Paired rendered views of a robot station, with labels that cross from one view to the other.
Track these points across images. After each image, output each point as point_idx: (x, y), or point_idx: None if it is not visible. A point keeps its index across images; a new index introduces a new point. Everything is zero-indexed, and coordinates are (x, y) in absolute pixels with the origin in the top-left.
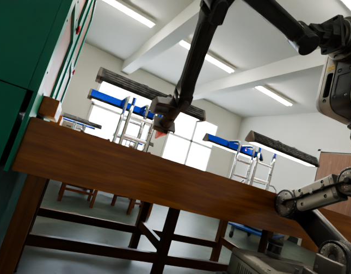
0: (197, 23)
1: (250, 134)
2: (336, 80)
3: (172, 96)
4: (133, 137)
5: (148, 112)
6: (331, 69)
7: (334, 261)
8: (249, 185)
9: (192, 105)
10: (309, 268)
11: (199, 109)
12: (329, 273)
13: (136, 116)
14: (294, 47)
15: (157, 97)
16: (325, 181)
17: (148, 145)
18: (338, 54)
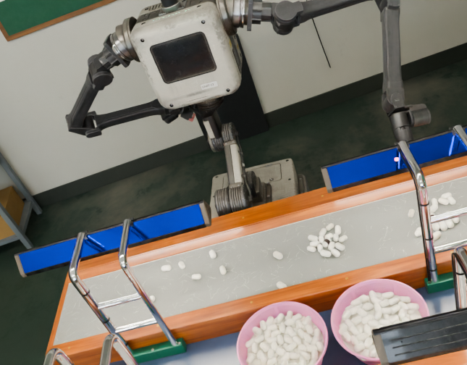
0: (399, 21)
1: (206, 206)
2: (235, 55)
3: (397, 142)
4: (460, 240)
5: (452, 261)
6: (231, 44)
7: (258, 180)
8: (280, 199)
9: (351, 157)
10: (261, 204)
11: (333, 162)
12: (261, 188)
13: None
14: (292, 27)
15: (423, 103)
16: (238, 148)
17: (426, 256)
18: (235, 28)
